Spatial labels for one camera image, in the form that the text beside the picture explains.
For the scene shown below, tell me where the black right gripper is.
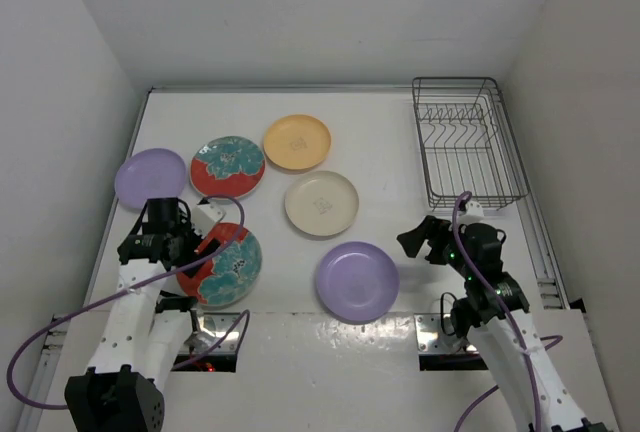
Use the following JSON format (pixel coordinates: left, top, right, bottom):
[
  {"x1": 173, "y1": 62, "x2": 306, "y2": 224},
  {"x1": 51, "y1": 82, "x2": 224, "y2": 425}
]
[{"x1": 396, "y1": 215, "x2": 473, "y2": 279}]

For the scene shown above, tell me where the lavender plate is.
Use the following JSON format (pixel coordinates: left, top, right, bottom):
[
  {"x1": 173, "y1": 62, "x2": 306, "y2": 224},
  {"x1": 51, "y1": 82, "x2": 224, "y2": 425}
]
[
  {"x1": 114, "y1": 148, "x2": 187, "y2": 210},
  {"x1": 314, "y1": 241, "x2": 400, "y2": 323}
]

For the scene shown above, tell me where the cream plate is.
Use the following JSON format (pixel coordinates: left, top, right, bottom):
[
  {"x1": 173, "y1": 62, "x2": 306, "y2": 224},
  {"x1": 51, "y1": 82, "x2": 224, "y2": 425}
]
[{"x1": 284, "y1": 170, "x2": 360, "y2": 237}]

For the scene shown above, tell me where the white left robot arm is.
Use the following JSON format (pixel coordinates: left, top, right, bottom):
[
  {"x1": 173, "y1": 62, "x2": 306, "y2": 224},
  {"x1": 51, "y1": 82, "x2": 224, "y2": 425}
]
[{"x1": 64, "y1": 198, "x2": 225, "y2": 431}]

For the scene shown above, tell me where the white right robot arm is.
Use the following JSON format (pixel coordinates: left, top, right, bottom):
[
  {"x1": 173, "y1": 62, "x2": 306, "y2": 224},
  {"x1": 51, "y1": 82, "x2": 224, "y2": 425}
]
[{"x1": 397, "y1": 215, "x2": 607, "y2": 431}]

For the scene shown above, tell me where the red teal floral plate lower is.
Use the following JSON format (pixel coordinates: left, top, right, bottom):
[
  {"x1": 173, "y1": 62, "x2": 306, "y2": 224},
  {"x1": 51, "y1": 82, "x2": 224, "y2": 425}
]
[{"x1": 176, "y1": 228, "x2": 262, "y2": 308}]

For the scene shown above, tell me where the red teal floral plate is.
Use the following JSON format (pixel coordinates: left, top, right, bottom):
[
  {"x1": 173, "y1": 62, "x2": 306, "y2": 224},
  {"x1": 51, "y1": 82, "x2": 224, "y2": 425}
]
[
  {"x1": 176, "y1": 228, "x2": 262, "y2": 308},
  {"x1": 190, "y1": 136, "x2": 266, "y2": 198}
]

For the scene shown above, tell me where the red teal floral plate upper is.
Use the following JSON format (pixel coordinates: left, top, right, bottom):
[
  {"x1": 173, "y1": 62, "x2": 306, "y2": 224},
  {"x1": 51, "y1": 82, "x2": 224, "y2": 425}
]
[{"x1": 190, "y1": 136, "x2": 266, "y2": 198}]

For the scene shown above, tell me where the orange plate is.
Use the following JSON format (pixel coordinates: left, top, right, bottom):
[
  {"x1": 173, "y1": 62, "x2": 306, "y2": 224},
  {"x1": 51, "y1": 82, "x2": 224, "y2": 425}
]
[{"x1": 263, "y1": 114, "x2": 332, "y2": 171}]

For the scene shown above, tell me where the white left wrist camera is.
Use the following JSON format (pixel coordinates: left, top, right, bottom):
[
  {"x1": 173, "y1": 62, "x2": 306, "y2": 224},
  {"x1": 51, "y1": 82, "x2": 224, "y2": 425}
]
[{"x1": 191, "y1": 199, "x2": 226, "y2": 238}]

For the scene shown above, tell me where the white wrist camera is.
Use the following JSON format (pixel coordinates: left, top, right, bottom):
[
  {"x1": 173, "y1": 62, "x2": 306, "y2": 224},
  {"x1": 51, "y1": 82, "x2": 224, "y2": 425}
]
[
  {"x1": 460, "y1": 200, "x2": 485, "y2": 219},
  {"x1": 191, "y1": 199, "x2": 226, "y2": 238}
]

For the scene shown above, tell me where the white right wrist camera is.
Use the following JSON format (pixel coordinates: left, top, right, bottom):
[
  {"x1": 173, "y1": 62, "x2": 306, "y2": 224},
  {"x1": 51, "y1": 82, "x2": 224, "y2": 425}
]
[{"x1": 460, "y1": 200, "x2": 485, "y2": 219}]

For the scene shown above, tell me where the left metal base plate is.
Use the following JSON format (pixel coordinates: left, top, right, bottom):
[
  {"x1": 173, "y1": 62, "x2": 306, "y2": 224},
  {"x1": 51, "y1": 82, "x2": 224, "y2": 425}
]
[{"x1": 179, "y1": 313, "x2": 245, "y2": 356}]

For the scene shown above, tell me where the metal base plate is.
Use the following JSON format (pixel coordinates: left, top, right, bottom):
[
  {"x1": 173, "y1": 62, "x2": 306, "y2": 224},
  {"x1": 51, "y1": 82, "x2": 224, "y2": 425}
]
[
  {"x1": 414, "y1": 313, "x2": 478, "y2": 356},
  {"x1": 179, "y1": 313, "x2": 245, "y2": 356}
]

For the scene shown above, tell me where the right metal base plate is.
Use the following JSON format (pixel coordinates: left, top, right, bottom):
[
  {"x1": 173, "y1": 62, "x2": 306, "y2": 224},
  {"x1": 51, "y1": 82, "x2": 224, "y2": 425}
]
[{"x1": 414, "y1": 313, "x2": 478, "y2": 356}]

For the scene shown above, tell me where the grey wire dish rack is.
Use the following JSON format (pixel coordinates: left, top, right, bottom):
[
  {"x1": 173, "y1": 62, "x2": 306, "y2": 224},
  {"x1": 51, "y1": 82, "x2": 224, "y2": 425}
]
[{"x1": 411, "y1": 77, "x2": 530, "y2": 210}]

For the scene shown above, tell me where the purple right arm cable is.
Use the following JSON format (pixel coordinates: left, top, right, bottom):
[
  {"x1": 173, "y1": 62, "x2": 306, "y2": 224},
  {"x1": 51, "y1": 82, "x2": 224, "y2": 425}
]
[{"x1": 452, "y1": 190, "x2": 566, "y2": 432}]

